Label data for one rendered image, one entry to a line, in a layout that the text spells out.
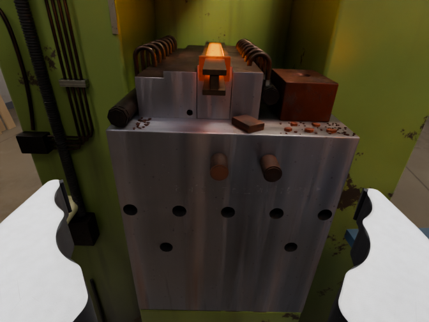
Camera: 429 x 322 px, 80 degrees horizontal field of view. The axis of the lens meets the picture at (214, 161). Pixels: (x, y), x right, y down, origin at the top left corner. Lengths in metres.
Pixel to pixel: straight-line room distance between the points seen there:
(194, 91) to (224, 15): 0.50
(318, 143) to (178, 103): 0.23
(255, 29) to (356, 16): 0.37
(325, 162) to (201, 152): 0.19
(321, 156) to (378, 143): 0.31
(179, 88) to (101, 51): 0.22
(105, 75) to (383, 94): 0.59
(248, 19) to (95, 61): 0.49
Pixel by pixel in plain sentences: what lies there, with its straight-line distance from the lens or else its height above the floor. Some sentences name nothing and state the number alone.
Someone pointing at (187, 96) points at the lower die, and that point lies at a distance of 0.43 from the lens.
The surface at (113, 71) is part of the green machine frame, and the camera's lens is 0.60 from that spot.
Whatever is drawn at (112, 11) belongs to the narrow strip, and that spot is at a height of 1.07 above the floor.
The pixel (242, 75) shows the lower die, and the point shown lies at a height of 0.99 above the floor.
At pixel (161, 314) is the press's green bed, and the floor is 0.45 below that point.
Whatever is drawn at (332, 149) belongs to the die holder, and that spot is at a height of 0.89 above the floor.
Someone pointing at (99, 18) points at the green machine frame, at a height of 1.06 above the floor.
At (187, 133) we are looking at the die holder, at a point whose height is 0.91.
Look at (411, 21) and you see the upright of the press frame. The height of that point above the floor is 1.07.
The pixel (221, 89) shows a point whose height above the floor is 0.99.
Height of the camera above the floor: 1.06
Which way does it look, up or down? 29 degrees down
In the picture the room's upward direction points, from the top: 2 degrees clockwise
